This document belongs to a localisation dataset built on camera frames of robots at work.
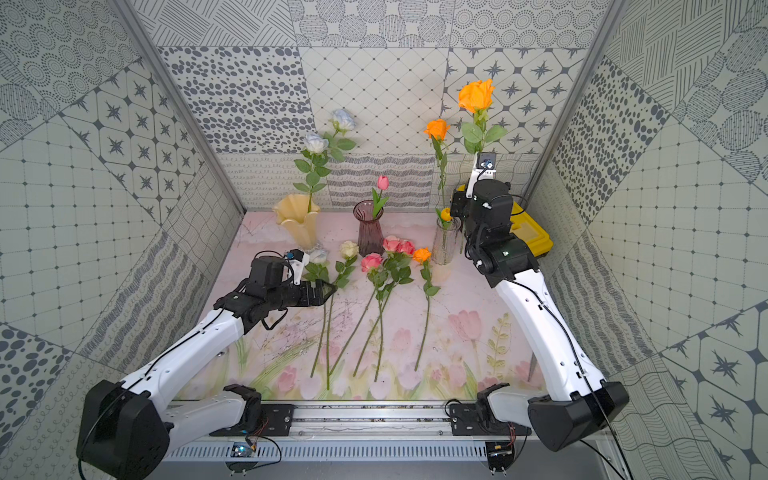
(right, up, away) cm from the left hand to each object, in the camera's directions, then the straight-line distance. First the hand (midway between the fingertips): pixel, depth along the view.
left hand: (322, 282), depth 81 cm
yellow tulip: (+34, +18, -2) cm, 39 cm away
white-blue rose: (-7, +2, +20) cm, 21 cm away
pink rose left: (+14, -2, +17) cm, 22 cm away
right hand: (+38, +25, -14) cm, 48 cm away
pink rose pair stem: (+21, +1, +20) cm, 29 cm away
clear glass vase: (+37, +11, +17) cm, 42 cm away
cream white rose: (+4, +8, +22) cm, 24 cm away
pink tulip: (+15, +24, +10) cm, 30 cm away
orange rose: (+30, +6, +22) cm, 38 cm away
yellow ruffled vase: (-14, +21, +16) cm, 30 cm away
